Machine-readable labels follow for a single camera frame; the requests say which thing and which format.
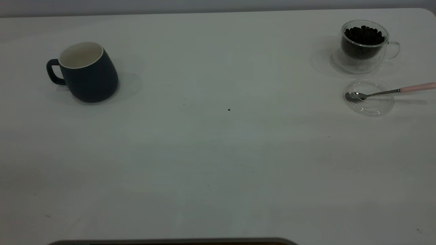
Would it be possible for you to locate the dark blue-grey ceramic mug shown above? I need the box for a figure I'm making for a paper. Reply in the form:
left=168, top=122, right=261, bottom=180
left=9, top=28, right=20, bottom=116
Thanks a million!
left=46, top=42, right=119, bottom=103

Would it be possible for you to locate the metal spoon with pink handle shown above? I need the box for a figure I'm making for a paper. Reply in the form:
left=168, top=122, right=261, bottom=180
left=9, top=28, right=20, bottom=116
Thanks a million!
left=345, top=82, right=436, bottom=103

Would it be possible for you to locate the clear round glass lid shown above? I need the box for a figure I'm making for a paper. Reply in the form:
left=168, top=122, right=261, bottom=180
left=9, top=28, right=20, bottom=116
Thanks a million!
left=343, top=79, right=395, bottom=117

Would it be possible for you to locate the pile of coffee beans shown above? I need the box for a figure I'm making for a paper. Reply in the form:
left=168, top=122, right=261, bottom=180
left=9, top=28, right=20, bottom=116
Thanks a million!
left=342, top=26, right=386, bottom=60

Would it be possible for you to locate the clear double-wall glass cup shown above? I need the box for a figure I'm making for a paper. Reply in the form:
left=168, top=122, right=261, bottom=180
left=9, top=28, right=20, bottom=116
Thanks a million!
left=332, top=20, right=401, bottom=74

